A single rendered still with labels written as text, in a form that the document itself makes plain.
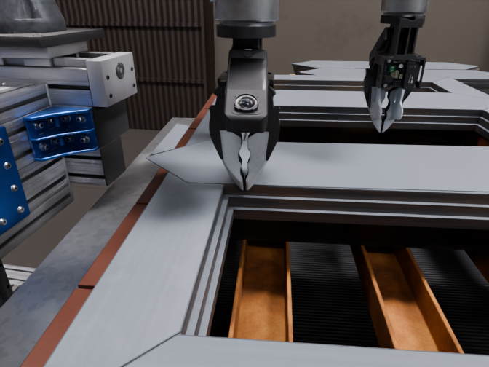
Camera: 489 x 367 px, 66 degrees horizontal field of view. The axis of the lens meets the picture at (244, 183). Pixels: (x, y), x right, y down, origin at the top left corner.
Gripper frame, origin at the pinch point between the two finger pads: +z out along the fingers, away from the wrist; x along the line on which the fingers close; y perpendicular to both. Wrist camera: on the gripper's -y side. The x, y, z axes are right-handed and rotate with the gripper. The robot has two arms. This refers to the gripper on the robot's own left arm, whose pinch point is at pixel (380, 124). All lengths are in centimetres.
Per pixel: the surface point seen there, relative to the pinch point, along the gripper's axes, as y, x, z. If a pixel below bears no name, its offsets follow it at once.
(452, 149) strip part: 10.4, 9.9, 1.0
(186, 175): 24.8, -33.9, 1.0
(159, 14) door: -253, -118, -11
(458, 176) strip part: 21.8, 6.0, 1.0
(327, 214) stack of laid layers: 28.6, -13.4, 4.4
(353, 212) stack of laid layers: 28.0, -9.8, 4.2
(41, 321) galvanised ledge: 37, -54, 19
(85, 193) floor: -126, -139, 88
